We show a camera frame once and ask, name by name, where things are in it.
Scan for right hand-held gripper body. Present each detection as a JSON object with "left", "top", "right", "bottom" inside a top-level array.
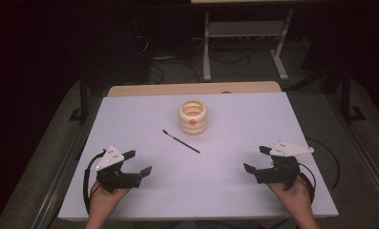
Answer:
[{"left": 255, "top": 140, "right": 315, "bottom": 192}]

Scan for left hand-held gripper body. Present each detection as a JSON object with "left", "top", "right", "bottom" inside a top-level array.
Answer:
[{"left": 95, "top": 144, "right": 143, "bottom": 194}]

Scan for person's right hand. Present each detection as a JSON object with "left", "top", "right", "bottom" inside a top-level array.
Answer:
[{"left": 267, "top": 176, "right": 315, "bottom": 221}]

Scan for person's left hand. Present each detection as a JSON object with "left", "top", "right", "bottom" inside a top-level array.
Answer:
[{"left": 87, "top": 180, "right": 131, "bottom": 220}]

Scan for thin black pen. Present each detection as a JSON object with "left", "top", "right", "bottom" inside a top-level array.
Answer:
[{"left": 161, "top": 129, "right": 201, "bottom": 155}]

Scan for cream ribbed pen holder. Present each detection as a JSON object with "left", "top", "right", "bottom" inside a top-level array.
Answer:
[{"left": 178, "top": 99, "right": 208, "bottom": 136}]

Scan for black metal stand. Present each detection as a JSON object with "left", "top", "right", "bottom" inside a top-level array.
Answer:
[
  {"left": 338, "top": 65, "right": 367, "bottom": 125},
  {"left": 68, "top": 71, "right": 91, "bottom": 126}
]

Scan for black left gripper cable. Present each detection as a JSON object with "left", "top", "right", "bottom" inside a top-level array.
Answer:
[{"left": 82, "top": 149, "right": 107, "bottom": 215}]

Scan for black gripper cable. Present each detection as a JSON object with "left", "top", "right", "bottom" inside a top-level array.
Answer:
[
  {"left": 82, "top": 149, "right": 107, "bottom": 215},
  {"left": 298, "top": 136, "right": 342, "bottom": 205}
]

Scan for metal floor rail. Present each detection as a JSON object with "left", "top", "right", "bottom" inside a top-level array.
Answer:
[
  {"left": 32, "top": 94, "right": 103, "bottom": 229},
  {"left": 324, "top": 94, "right": 379, "bottom": 204}
]

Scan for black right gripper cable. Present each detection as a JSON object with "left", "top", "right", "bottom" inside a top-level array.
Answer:
[{"left": 298, "top": 136, "right": 342, "bottom": 205}]

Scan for bundle of black cables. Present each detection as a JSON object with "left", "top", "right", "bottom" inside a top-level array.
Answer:
[{"left": 209, "top": 47, "right": 252, "bottom": 67}]

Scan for black floor cable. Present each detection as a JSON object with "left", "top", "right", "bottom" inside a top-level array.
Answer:
[{"left": 149, "top": 58, "right": 201, "bottom": 84}]

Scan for white metal frame table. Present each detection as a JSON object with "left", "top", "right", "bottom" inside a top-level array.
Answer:
[{"left": 190, "top": 0, "right": 295, "bottom": 83}]

